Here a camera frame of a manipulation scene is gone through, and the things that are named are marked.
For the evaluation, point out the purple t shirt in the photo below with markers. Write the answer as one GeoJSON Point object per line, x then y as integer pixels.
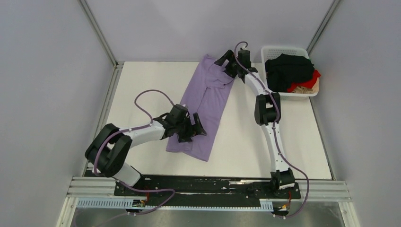
{"type": "Point", "coordinates": [207, 95]}

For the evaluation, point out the beige t shirt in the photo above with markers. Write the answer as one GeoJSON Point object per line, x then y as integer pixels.
{"type": "Point", "coordinates": [306, 90]}

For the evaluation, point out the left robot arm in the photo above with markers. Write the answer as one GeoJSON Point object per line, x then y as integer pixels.
{"type": "Point", "coordinates": [109, 149]}

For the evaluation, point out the red t shirt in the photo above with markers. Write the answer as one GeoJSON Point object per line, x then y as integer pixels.
{"type": "Point", "coordinates": [308, 84]}

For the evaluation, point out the black t shirt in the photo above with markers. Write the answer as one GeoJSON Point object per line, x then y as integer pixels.
{"type": "Point", "coordinates": [286, 70]}

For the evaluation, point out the white plastic laundry basket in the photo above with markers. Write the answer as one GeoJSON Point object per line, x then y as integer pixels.
{"type": "Point", "coordinates": [273, 51]}

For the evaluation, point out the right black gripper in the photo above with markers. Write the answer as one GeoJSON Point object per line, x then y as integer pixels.
{"type": "Point", "coordinates": [228, 56]}

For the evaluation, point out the white slotted cable duct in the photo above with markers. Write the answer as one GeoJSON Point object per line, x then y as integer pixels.
{"type": "Point", "coordinates": [132, 204]}

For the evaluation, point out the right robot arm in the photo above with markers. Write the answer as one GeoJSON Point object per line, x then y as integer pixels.
{"type": "Point", "coordinates": [266, 114]}

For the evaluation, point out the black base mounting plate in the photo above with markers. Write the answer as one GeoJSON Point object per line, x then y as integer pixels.
{"type": "Point", "coordinates": [206, 191]}

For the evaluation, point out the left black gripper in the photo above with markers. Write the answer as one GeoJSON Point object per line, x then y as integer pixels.
{"type": "Point", "coordinates": [197, 129]}

